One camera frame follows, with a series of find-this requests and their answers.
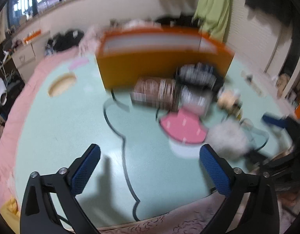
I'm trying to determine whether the cartoon figurine toy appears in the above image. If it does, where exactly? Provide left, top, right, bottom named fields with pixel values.
left=217, top=87, right=243, bottom=121

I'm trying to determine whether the black pouch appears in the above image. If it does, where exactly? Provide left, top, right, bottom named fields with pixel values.
left=175, top=62, right=224, bottom=94

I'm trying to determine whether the white fluffy fur ball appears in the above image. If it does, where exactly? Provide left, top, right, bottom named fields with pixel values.
left=205, top=120, right=250, bottom=160

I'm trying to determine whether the clear plastic bag pink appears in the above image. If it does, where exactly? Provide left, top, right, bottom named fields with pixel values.
left=180, top=86, right=213, bottom=117

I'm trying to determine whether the brown patterned card box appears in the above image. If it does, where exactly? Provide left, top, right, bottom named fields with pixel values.
left=130, top=77, right=180, bottom=112

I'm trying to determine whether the green hanging cloth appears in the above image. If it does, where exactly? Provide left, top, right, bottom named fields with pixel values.
left=194, top=0, right=231, bottom=42

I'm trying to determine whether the black clothes pile right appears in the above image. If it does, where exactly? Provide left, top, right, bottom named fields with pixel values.
left=155, top=14, right=199, bottom=28

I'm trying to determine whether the black clothes pile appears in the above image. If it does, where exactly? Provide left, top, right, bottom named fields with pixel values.
left=155, top=14, right=199, bottom=28
left=45, top=29, right=84, bottom=54

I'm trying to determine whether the white drawer cabinet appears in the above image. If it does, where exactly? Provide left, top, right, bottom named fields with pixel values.
left=12, top=31, right=51, bottom=83

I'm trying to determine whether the pink floral quilt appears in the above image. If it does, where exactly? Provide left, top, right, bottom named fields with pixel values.
left=77, top=19, right=163, bottom=54

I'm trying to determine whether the orange cardboard box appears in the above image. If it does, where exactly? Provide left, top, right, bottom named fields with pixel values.
left=96, top=27, right=234, bottom=89

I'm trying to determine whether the black clothes pile left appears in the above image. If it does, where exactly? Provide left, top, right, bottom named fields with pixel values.
left=45, top=29, right=84, bottom=54

